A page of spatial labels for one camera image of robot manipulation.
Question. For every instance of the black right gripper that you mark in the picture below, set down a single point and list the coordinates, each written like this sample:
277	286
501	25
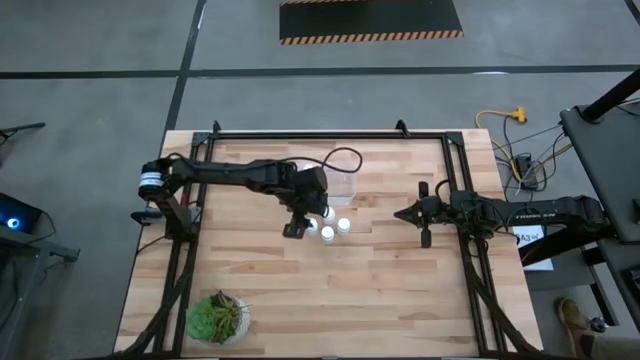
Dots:
436	211

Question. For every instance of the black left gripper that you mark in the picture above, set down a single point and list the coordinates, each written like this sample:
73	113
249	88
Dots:
310	192

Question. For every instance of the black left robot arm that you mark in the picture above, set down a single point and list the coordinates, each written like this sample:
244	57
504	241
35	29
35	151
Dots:
225	175

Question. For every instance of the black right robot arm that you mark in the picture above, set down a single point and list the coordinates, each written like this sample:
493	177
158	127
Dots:
550	214

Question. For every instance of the clear plastic basket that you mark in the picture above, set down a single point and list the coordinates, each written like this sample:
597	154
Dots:
342	187

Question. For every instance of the white paper label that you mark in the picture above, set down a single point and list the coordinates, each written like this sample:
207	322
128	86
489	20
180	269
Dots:
532	237

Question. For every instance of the black power strip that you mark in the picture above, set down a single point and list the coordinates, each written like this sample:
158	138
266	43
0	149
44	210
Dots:
526	167

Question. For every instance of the green succulent in white pot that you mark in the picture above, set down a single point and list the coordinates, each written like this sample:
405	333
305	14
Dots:
215	320

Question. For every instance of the person's shoe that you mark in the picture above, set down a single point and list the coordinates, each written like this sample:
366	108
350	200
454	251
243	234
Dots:
572	320

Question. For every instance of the black cart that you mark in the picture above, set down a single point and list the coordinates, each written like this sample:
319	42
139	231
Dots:
610	160

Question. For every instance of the black hazard-striped floor mat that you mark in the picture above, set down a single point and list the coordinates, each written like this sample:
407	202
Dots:
370	17

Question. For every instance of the black pole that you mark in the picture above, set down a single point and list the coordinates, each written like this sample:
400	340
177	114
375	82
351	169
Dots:
612	95

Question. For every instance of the black metal stand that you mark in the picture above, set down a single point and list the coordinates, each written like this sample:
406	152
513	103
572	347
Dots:
30	246

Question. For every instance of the black device with blue light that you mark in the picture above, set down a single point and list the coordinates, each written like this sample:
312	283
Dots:
20	215

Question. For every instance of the black tripod leg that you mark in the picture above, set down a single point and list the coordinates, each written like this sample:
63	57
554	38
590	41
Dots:
25	127

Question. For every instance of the black aluminium table frame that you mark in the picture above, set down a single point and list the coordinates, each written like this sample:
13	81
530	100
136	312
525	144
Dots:
325	135

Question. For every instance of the black frame clamp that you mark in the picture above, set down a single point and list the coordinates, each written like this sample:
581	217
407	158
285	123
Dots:
216	127
402	128

